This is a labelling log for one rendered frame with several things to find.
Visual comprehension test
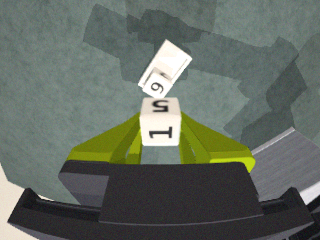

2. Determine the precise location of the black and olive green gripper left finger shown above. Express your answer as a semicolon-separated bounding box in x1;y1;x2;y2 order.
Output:
66;112;143;164

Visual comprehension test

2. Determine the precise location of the beige open-top tray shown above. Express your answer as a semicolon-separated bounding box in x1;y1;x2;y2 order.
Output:
138;39;192;87

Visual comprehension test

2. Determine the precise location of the white number cube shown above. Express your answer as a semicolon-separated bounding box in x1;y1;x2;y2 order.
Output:
140;98;181;145
143;67;173;98

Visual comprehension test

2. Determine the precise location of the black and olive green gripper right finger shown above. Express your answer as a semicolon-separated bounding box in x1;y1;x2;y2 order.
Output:
179;111;255;173

